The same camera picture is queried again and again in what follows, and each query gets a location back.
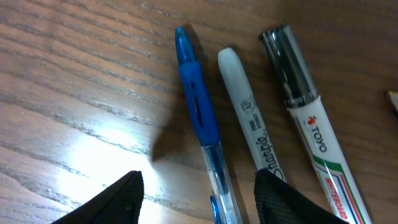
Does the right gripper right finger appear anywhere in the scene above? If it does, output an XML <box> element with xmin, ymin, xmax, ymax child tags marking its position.
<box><xmin>254</xmin><ymin>169</ymin><xmax>347</xmax><ymax>224</ymax></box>

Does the grey Sharpie marker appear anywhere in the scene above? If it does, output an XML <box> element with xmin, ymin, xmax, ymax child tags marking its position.
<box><xmin>218</xmin><ymin>47</ymin><xmax>286</xmax><ymax>181</ymax></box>

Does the white Toyo whiteboard marker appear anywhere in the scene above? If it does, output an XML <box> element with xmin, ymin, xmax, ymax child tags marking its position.
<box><xmin>259</xmin><ymin>24</ymin><xmax>371</xmax><ymax>223</ymax></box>

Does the blue ballpoint pen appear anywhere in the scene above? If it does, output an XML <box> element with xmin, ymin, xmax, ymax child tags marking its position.
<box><xmin>175</xmin><ymin>27</ymin><xmax>243</xmax><ymax>224</ymax></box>

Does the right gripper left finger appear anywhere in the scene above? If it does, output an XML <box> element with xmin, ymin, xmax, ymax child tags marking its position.
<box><xmin>54</xmin><ymin>170</ymin><xmax>144</xmax><ymax>224</ymax></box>

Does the correction tape dispenser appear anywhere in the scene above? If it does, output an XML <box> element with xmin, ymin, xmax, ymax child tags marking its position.
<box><xmin>384</xmin><ymin>90</ymin><xmax>398</xmax><ymax>116</ymax></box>

